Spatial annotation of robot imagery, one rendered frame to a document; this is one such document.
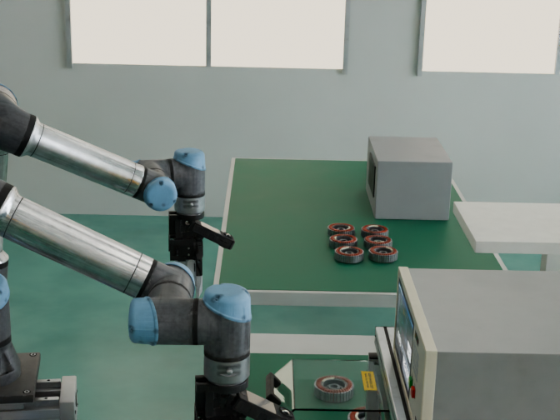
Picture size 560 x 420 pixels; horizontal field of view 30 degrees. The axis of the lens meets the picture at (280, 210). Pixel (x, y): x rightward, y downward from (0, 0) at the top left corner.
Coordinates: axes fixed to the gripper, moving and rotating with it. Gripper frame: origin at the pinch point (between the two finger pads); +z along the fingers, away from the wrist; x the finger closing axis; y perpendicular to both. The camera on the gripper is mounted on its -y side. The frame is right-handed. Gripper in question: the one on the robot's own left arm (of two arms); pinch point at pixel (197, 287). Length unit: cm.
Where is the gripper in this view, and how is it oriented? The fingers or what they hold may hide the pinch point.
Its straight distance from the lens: 263.0
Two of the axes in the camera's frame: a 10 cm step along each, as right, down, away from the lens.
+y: -9.9, 0.2, -1.5
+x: 1.5, 3.0, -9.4
